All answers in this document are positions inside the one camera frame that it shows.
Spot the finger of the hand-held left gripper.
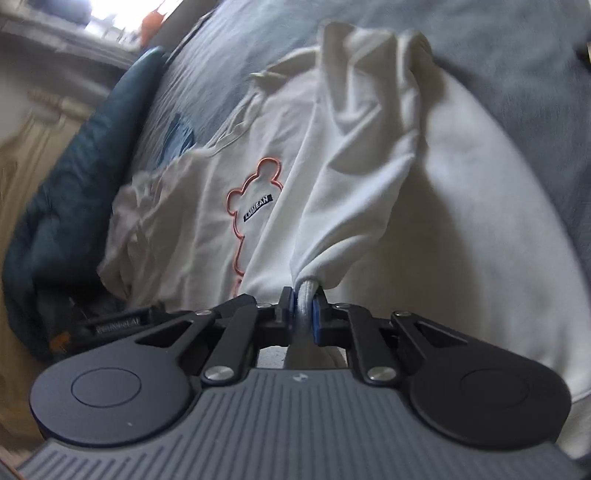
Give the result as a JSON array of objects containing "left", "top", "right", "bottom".
[{"left": 150, "top": 304, "right": 195, "bottom": 329}]

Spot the orange object on windowsill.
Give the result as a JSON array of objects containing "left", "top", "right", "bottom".
[{"left": 139, "top": 0, "right": 168, "bottom": 29}]

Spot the grey bed blanket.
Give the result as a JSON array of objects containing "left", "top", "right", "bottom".
[{"left": 139, "top": 0, "right": 591, "bottom": 259}]

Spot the white bear-print sweatshirt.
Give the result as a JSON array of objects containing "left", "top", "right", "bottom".
[{"left": 97, "top": 21, "right": 591, "bottom": 457}]

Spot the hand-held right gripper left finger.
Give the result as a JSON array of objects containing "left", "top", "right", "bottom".
[{"left": 136, "top": 286, "right": 296, "bottom": 385}]

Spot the cream carved headboard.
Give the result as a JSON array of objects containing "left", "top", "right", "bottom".
[{"left": 0, "top": 88, "right": 107, "bottom": 259}]

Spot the barred window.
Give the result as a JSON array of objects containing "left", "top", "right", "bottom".
[{"left": 83, "top": 0, "right": 185, "bottom": 24}]

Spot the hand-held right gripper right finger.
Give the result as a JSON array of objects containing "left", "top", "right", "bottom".
[{"left": 311, "top": 295, "right": 467, "bottom": 385}]

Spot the blue denim garment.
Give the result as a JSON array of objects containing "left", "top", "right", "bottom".
[{"left": 154, "top": 113, "right": 197, "bottom": 169}]

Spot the dark teal duvet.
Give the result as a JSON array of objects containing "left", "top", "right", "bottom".
[{"left": 2, "top": 46, "right": 171, "bottom": 365}]

